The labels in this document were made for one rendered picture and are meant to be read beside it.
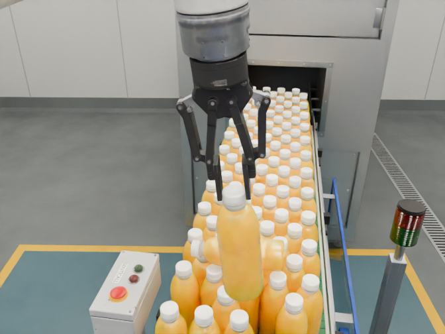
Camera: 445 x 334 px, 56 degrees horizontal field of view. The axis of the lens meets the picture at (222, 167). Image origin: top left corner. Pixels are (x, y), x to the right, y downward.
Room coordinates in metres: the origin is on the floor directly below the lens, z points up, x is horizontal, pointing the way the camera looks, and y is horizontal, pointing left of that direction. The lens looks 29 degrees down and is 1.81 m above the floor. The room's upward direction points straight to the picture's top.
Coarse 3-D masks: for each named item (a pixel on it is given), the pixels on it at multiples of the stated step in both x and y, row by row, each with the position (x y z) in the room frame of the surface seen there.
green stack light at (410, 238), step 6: (396, 228) 0.80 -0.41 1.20; (420, 228) 0.79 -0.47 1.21; (390, 234) 0.81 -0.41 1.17; (396, 234) 0.79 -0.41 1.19; (402, 234) 0.78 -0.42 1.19; (408, 234) 0.78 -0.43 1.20; (414, 234) 0.78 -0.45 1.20; (396, 240) 0.79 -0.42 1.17; (402, 240) 0.78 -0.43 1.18; (408, 240) 0.78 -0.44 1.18; (414, 240) 0.78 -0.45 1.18; (402, 246) 0.78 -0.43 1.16; (408, 246) 0.78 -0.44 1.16
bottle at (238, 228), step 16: (224, 208) 0.56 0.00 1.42; (240, 208) 0.55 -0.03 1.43; (224, 224) 0.54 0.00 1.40; (240, 224) 0.54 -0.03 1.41; (256, 224) 0.55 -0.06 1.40; (224, 240) 0.54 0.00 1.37; (240, 240) 0.53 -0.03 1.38; (256, 240) 0.55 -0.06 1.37; (224, 256) 0.54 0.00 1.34; (240, 256) 0.53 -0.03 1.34; (256, 256) 0.54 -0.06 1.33; (224, 272) 0.55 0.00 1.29; (240, 272) 0.53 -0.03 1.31; (256, 272) 0.54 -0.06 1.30; (224, 288) 0.56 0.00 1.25; (240, 288) 0.53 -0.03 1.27; (256, 288) 0.54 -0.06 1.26
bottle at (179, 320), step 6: (162, 318) 0.62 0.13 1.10; (180, 318) 0.63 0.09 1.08; (156, 324) 0.63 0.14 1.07; (162, 324) 0.62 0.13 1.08; (168, 324) 0.61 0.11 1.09; (174, 324) 0.61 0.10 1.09; (180, 324) 0.62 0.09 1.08; (186, 324) 0.64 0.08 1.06; (156, 330) 0.62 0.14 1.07; (162, 330) 0.61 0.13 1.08; (168, 330) 0.60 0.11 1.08; (174, 330) 0.61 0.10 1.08; (180, 330) 0.61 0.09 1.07; (186, 330) 0.62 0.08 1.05
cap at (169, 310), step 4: (164, 304) 0.64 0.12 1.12; (168, 304) 0.64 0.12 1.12; (172, 304) 0.64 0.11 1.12; (176, 304) 0.64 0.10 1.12; (160, 308) 0.63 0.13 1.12; (164, 308) 0.63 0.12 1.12; (168, 308) 0.63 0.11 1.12; (172, 308) 0.63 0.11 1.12; (176, 308) 0.63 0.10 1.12; (160, 312) 0.62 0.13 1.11; (164, 312) 0.62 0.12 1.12; (168, 312) 0.62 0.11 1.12; (172, 312) 0.62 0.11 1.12; (176, 312) 0.62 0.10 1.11; (164, 316) 0.61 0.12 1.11; (168, 316) 0.61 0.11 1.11; (172, 316) 0.61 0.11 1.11; (176, 316) 0.62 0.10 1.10
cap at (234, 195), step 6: (228, 186) 0.58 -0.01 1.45; (234, 186) 0.58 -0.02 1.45; (240, 186) 0.57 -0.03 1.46; (222, 192) 0.56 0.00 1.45; (228, 192) 0.56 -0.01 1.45; (234, 192) 0.56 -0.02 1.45; (240, 192) 0.56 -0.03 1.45; (222, 198) 0.56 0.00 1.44; (228, 198) 0.55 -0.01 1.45; (234, 198) 0.55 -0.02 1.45; (240, 198) 0.55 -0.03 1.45; (228, 204) 0.55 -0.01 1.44; (234, 204) 0.55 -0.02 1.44; (240, 204) 0.55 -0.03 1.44
